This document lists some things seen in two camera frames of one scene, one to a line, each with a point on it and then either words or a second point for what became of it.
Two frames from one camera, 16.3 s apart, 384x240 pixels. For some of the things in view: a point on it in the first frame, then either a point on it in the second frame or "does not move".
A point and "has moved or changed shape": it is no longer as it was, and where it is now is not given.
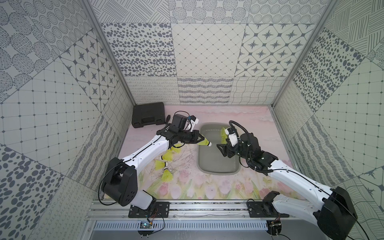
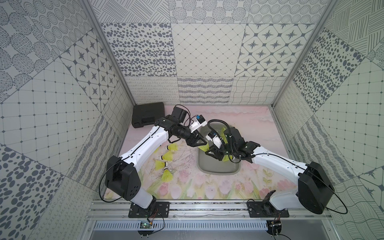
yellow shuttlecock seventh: [167, 175] does not move
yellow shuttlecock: [205, 142] has moved or changed shape
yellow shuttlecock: [168, 155] has moved or changed shape
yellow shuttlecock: [176, 149] to [204, 148]
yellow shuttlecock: [223, 133] does not move
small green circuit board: [145, 225] does not move
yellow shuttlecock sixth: [159, 165] does not move
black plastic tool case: [148, 114] does not move
